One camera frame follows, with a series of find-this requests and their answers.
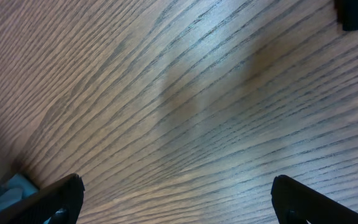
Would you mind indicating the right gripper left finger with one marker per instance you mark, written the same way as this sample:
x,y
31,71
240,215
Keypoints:
x,y
60,202

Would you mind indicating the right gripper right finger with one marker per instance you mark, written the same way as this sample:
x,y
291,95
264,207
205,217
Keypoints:
x,y
294,202

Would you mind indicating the light blue printed t-shirt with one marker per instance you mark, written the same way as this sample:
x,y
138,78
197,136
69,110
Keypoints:
x,y
16,189

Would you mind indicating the black garment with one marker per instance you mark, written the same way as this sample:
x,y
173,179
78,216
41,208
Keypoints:
x,y
347,14

